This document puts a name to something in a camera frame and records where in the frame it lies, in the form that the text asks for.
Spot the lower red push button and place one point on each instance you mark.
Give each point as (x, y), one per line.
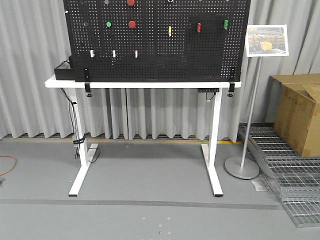
(132, 24)

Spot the black perforated pegboard panel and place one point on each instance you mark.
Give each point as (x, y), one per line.
(186, 56)

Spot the brown cardboard box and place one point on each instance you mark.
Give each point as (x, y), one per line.
(298, 113)

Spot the framed photo sign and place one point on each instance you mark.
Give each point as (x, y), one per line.
(267, 41)

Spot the desk height control panel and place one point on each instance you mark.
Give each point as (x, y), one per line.
(208, 90)

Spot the black table clamp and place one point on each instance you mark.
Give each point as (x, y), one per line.
(231, 82)
(87, 78)

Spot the white standing desk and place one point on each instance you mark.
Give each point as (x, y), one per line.
(209, 150)

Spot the metal floor grating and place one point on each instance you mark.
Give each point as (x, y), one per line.
(294, 180)

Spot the red toggle switch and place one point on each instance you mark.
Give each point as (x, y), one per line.
(199, 27)

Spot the right black table clamp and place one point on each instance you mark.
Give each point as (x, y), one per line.
(231, 82)

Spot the metal sign stand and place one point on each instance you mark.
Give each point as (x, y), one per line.
(242, 167)

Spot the yellow toggle switch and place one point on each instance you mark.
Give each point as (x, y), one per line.
(169, 31)

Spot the grey curtain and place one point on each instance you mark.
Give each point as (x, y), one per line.
(34, 40)

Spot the upper red push button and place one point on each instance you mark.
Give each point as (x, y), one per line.
(131, 2)

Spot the black box on desk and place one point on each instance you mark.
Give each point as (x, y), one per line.
(64, 71)

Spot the left black table clamp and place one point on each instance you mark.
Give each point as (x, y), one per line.
(87, 78)

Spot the green toggle switch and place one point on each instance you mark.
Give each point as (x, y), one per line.
(225, 24)

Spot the green white rocker switch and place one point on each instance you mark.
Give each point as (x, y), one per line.
(114, 53)

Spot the red push button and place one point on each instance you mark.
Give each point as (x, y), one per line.
(132, 24)
(131, 2)

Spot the white power strip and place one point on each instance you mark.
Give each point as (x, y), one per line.
(93, 148)

